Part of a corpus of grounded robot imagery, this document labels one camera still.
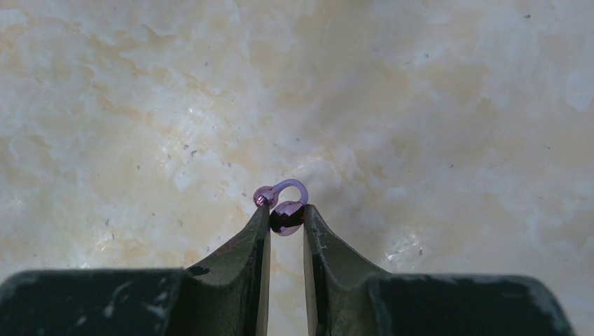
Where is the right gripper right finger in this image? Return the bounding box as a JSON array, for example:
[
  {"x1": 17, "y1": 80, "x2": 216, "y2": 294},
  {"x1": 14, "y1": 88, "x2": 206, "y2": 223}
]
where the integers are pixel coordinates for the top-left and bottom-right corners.
[{"x1": 303, "y1": 204, "x2": 574, "y2": 335}]

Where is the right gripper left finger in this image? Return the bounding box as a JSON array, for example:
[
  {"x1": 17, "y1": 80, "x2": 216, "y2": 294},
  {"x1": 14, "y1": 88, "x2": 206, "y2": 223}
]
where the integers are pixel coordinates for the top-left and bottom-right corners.
[{"x1": 1, "y1": 206, "x2": 270, "y2": 335}]

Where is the purple earbud pair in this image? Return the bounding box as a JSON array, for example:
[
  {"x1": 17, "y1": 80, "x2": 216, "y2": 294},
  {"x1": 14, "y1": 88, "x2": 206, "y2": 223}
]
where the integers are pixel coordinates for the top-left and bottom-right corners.
[{"x1": 253, "y1": 178, "x2": 309, "y2": 237}]

